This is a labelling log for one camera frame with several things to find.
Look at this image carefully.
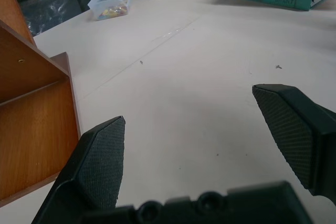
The wooden shelf unit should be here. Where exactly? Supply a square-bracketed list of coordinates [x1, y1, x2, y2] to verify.
[0, 0, 82, 208]

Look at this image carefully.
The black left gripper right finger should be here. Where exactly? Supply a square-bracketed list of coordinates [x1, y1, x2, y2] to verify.
[251, 83, 336, 203]

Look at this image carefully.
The clear plastic container with lid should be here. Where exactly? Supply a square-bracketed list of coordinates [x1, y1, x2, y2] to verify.
[87, 0, 132, 22]

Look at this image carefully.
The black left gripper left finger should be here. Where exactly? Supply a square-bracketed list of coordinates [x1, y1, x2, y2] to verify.
[31, 115, 127, 224]

